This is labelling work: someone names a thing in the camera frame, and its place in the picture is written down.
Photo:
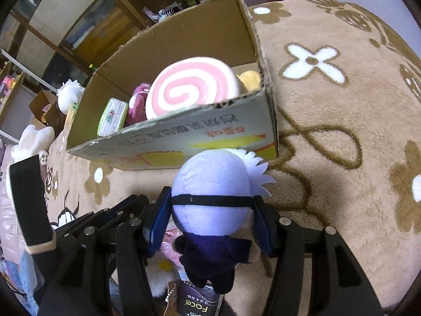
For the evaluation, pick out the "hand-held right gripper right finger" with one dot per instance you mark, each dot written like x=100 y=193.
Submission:
x=264 y=233

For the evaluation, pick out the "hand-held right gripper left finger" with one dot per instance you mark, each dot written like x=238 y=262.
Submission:
x=158 y=223

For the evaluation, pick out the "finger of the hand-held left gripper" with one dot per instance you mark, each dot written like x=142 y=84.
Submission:
x=121 y=209

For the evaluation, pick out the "blindfolded white-haired plush doll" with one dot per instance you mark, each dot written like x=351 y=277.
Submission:
x=210 y=184

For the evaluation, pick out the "cardboard box yellow print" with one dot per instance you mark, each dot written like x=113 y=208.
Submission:
x=164 y=141

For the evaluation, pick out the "green tissue pack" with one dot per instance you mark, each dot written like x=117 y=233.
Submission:
x=111 y=118

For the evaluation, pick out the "pink bear plush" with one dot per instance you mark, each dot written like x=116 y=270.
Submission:
x=139 y=105

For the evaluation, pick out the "pink swirl round plush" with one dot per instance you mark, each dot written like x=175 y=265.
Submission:
x=184 y=89

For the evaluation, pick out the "yellow banana plush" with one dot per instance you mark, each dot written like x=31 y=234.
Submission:
x=250 y=79

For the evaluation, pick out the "pink plastic packet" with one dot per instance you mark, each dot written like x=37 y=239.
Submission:
x=172 y=247

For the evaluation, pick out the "white duck plush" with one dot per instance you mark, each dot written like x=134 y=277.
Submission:
x=158 y=270

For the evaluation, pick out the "dark packet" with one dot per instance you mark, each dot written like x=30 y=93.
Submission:
x=194 y=299

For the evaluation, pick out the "large white cat plush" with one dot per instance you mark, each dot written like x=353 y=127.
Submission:
x=33 y=138

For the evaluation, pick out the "open brown cardboard box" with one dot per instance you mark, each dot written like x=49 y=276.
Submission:
x=46 y=108

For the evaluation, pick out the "white round plush toy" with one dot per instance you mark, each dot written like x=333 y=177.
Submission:
x=69 y=93

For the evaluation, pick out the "brown flower blanket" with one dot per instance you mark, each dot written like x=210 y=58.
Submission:
x=329 y=121

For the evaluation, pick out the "wooden display shelf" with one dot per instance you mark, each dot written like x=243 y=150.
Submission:
x=10 y=82

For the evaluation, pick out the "wooden wardrobe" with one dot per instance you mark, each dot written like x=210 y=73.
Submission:
x=98 y=29

